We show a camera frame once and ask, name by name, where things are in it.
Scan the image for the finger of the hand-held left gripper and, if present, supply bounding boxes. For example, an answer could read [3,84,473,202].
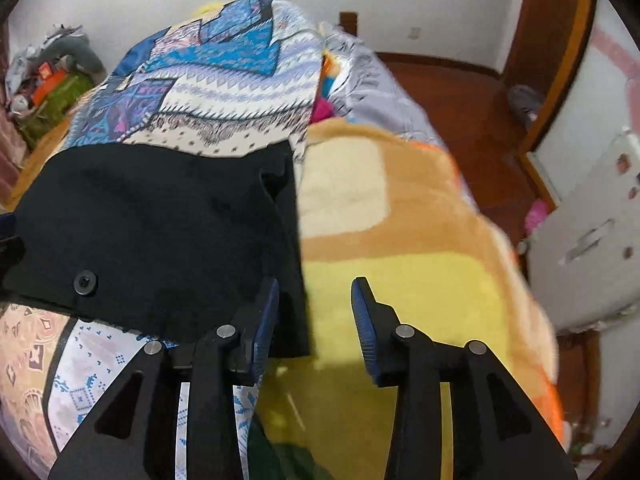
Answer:
[0,212,25,286]

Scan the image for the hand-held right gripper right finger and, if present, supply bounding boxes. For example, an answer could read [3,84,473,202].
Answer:
[350,276,579,480]

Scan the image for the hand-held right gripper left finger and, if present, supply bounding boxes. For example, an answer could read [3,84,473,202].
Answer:
[47,276,281,480]

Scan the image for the black pants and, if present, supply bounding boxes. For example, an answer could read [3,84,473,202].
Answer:
[2,141,321,358]

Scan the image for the yellow orange fleece blanket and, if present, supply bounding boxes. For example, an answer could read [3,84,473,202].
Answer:
[255,120,566,480]

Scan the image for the green bag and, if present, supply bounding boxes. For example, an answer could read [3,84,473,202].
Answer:
[19,72,97,147]

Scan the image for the orange box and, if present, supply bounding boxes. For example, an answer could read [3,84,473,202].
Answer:
[29,61,69,102]

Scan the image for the grey cloth pile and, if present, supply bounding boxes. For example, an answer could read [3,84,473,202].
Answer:
[6,44,47,92]

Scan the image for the pink toy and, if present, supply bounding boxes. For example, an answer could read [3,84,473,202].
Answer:
[524,200,552,237]

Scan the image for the grey plush toy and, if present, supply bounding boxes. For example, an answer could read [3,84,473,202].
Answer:
[42,25,107,75]

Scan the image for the multicoloured cloth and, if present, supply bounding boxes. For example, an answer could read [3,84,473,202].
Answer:
[311,52,351,123]

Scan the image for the grey patterned bed sheet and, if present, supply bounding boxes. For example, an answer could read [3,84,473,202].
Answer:
[320,22,476,206]

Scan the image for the blue patchwork quilt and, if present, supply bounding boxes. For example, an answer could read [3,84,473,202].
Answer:
[0,0,326,480]

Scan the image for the white cabinet door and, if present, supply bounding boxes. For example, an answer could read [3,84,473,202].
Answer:
[529,129,640,332]

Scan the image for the grey bag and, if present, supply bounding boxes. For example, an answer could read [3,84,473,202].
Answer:
[509,85,546,128]

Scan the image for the yellow foam tube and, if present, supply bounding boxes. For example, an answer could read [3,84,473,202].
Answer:
[192,2,231,18]

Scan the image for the wooden door frame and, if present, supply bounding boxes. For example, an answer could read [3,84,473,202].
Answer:
[500,0,599,211]

